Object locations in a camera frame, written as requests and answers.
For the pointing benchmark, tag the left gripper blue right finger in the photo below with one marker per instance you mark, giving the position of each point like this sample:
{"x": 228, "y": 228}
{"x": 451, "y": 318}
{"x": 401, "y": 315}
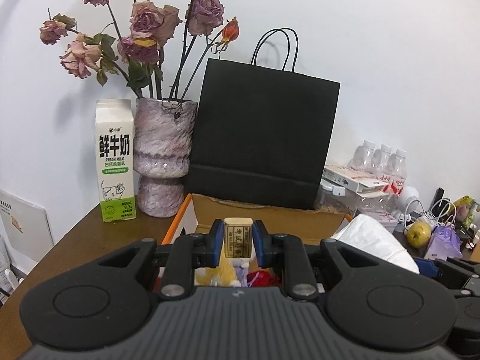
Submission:
{"x": 261, "y": 241}

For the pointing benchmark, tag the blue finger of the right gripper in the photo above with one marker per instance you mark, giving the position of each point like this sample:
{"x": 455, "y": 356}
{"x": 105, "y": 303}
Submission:
{"x": 427, "y": 267}

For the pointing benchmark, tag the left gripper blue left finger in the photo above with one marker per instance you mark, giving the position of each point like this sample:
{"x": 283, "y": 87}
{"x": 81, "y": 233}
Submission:
{"x": 214, "y": 243}

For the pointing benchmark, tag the small yellow labelled box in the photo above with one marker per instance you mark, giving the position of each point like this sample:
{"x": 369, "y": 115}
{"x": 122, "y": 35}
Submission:
{"x": 238, "y": 237}

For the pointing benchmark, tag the yellow white plush toy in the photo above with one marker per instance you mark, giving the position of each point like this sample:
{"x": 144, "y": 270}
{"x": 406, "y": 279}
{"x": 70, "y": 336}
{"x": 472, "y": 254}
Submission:
{"x": 224, "y": 274}

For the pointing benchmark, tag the red artificial rose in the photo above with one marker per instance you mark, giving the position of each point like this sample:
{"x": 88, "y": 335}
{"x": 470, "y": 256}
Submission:
{"x": 262, "y": 278}

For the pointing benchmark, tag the red orange cardboard box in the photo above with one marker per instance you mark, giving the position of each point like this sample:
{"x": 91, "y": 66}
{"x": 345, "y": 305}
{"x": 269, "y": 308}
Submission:
{"x": 197, "y": 214}

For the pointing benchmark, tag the white bottle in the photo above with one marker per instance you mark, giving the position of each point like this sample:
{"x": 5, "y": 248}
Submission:
{"x": 367, "y": 234}

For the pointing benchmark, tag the purple tissue pack bag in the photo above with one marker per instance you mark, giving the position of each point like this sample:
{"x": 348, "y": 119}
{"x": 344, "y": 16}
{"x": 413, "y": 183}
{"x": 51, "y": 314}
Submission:
{"x": 444, "y": 243}

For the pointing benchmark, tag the green yellow apple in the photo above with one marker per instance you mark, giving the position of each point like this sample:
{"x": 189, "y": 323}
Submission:
{"x": 419, "y": 234}

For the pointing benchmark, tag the floral tin box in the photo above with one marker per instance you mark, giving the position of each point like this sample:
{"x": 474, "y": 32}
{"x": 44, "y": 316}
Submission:
{"x": 388, "y": 221}

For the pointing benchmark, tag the black phone charger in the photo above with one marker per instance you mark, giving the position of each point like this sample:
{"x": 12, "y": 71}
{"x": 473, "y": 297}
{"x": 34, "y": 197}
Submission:
{"x": 437, "y": 203}

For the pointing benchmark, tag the white small desk fan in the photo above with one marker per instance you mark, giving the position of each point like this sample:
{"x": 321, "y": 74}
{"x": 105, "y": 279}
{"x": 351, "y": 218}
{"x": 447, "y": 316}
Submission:
{"x": 408, "y": 201}

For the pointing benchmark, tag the colourful snack packet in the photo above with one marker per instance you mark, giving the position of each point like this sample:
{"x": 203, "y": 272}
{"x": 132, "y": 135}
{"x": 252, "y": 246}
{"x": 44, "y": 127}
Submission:
{"x": 466, "y": 209}

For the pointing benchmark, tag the clear food container with lid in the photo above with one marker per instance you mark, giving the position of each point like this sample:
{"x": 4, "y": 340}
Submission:
{"x": 336, "y": 199}

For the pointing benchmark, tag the black paper shopping bag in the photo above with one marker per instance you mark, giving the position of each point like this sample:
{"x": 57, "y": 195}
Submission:
{"x": 261, "y": 135}

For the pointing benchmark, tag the right water bottle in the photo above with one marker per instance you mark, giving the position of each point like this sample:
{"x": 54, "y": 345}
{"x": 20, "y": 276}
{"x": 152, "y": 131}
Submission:
{"x": 397, "y": 170}

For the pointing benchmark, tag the water bottle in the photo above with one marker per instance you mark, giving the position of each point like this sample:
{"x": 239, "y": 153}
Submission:
{"x": 379, "y": 161}
{"x": 397, "y": 170}
{"x": 362, "y": 156}

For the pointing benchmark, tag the middle water bottle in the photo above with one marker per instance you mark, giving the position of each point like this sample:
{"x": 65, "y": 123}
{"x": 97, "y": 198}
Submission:
{"x": 379, "y": 161}

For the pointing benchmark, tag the purple textured vase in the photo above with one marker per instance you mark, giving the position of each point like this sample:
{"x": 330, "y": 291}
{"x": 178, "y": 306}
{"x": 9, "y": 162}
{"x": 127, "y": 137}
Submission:
{"x": 161, "y": 155}

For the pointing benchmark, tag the left water bottle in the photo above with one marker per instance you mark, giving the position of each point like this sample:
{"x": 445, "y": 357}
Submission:
{"x": 362, "y": 156}

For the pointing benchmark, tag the white green milk carton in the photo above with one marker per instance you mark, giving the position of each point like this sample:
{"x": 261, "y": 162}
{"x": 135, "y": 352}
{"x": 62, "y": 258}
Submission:
{"x": 114, "y": 153}

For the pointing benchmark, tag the white card booklet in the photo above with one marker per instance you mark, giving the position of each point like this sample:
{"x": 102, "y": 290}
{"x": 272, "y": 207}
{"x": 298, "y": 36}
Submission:
{"x": 27, "y": 231}

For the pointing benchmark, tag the dried rose bouquet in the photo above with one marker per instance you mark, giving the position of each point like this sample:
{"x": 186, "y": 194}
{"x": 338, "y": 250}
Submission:
{"x": 139, "y": 56}

